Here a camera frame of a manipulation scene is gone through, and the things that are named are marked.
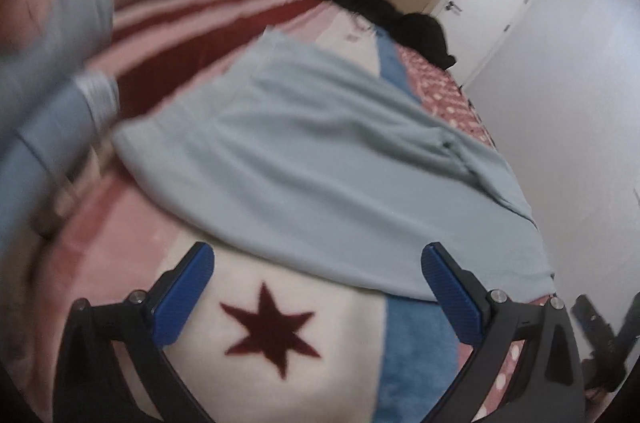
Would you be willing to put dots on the grey sleeved forearm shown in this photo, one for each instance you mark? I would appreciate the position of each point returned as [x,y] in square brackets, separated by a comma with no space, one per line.
[51,108]

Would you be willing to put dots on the light blue pants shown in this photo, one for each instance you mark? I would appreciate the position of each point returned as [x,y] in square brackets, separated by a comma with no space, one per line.
[303,158]

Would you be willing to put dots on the striped patterned bed blanket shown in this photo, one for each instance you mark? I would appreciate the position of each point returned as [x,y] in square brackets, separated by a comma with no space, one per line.
[265,342]

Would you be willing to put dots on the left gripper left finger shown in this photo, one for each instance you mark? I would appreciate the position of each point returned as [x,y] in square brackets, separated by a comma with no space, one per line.
[89,384]

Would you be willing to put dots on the black clothes pile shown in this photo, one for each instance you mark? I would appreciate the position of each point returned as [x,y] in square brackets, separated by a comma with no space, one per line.
[418,31]

